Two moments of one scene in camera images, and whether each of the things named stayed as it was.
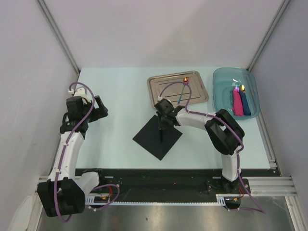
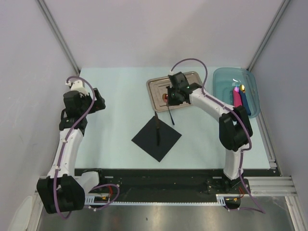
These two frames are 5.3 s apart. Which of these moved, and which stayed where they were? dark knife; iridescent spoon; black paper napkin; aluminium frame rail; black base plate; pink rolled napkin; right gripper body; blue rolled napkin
Moved: right gripper body; iridescent spoon; dark knife
Stayed: black base plate; blue rolled napkin; pink rolled napkin; black paper napkin; aluminium frame rail
